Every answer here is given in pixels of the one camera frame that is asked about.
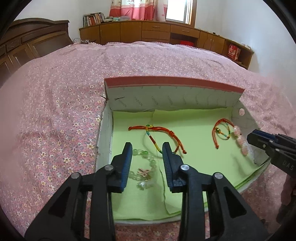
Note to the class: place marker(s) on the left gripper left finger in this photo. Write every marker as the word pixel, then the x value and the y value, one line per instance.
pixel 63 216

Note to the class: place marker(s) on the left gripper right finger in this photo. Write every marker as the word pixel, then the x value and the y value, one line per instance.
pixel 231 218

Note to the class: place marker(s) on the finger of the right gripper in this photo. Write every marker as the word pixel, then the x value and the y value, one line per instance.
pixel 273 137
pixel 281 154

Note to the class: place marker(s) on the green felt box liner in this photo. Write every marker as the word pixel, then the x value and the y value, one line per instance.
pixel 189 133

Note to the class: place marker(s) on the red cardboard box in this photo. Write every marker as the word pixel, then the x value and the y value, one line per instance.
pixel 148 111

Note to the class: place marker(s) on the red gift box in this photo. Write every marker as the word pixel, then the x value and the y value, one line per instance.
pixel 233 52

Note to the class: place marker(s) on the pink floral bedspread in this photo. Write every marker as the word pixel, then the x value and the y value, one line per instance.
pixel 51 110

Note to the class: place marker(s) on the red item in cabinet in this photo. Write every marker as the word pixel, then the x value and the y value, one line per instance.
pixel 187 43

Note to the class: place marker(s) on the long wooden cabinet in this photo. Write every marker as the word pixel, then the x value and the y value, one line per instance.
pixel 148 31

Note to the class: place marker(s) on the window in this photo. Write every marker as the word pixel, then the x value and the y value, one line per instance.
pixel 182 11

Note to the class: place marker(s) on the dark wooden headboard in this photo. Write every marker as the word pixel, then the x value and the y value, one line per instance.
pixel 31 38

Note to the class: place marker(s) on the pink white curtain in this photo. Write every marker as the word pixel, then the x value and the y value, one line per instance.
pixel 144 10

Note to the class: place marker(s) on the row of books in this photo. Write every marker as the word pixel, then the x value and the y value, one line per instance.
pixel 93 19

